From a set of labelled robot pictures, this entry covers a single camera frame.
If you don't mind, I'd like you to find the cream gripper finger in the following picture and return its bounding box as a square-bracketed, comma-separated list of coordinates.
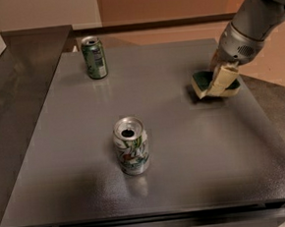
[206, 63, 240, 97]
[209, 50, 220, 78]

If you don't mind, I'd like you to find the green yellow sponge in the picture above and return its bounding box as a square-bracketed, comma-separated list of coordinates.
[191, 71, 241, 99]

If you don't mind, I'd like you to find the white green 7up can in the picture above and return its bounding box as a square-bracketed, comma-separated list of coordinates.
[113, 116, 149, 176]

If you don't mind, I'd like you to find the dark green soda can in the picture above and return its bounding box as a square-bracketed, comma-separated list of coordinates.
[81, 35, 108, 80]

